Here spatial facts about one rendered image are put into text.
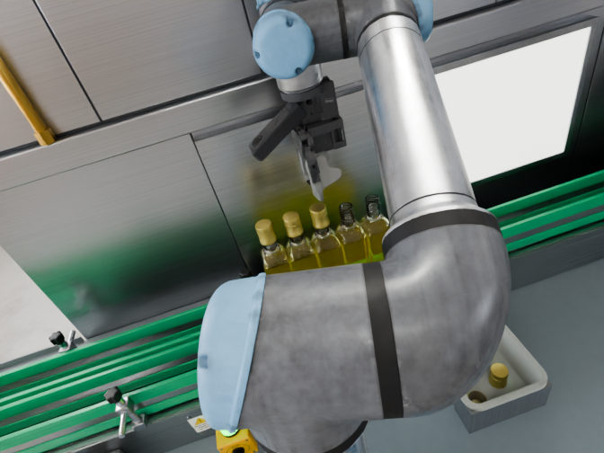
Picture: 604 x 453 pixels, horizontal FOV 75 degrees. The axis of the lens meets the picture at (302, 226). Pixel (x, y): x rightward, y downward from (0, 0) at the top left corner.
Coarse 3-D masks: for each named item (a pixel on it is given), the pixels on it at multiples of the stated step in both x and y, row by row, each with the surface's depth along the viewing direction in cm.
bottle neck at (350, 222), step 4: (344, 204) 82; (348, 204) 82; (340, 208) 81; (344, 208) 83; (348, 208) 83; (352, 208) 82; (340, 212) 82; (344, 212) 81; (348, 212) 81; (352, 212) 82; (344, 216) 81; (348, 216) 81; (352, 216) 82; (344, 220) 82; (348, 220) 82; (352, 220) 83; (344, 224) 83; (348, 224) 83; (352, 224) 83
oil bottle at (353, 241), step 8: (336, 232) 86; (344, 232) 83; (352, 232) 83; (360, 232) 83; (344, 240) 83; (352, 240) 84; (360, 240) 84; (344, 248) 84; (352, 248) 85; (360, 248) 85; (368, 248) 87; (344, 256) 86; (352, 256) 86; (360, 256) 87; (368, 256) 87
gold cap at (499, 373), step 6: (492, 366) 83; (498, 366) 82; (504, 366) 82; (492, 372) 82; (498, 372) 81; (504, 372) 81; (492, 378) 83; (498, 378) 81; (504, 378) 81; (492, 384) 84; (498, 384) 82; (504, 384) 82
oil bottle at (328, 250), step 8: (312, 240) 85; (320, 240) 83; (328, 240) 83; (336, 240) 83; (320, 248) 83; (328, 248) 83; (336, 248) 84; (320, 256) 84; (328, 256) 84; (336, 256) 85; (320, 264) 85; (328, 264) 86; (336, 264) 86; (344, 264) 87
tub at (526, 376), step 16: (512, 336) 84; (496, 352) 89; (512, 352) 85; (528, 352) 80; (512, 368) 86; (528, 368) 80; (480, 384) 85; (512, 384) 83; (528, 384) 82; (544, 384) 75; (464, 400) 76; (496, 400) 75
